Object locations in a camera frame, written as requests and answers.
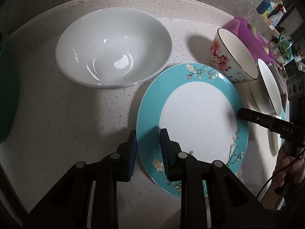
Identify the large white bowl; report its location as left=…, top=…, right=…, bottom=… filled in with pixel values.
left=55, top=7, right=174, bottom=89

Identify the teal basin with greens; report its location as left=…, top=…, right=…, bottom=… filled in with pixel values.
left=278, top=35, right=293, bottom=61

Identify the teal floral plate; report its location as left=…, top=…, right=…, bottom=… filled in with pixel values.
left=136, top=63, right=249, bottom=196

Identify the dish soap bottle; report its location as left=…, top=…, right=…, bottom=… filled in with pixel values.
left=256, top=0, right=286, bottom=27

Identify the small white bowl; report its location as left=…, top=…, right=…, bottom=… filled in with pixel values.
left=250, top=58, right=282, bottom=116

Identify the right hand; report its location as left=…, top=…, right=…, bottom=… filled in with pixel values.
left=271, top=144, right=304, bottom=188

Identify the black power cable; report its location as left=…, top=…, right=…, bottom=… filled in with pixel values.
left=256, top=147, right=305, bottom=200

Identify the purple plastic basin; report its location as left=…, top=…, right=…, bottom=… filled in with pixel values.
left=223, top=17, right=277, bottom=65

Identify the red floral bowl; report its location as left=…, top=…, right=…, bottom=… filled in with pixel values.
left=210, top=28, right=258, bottom=83

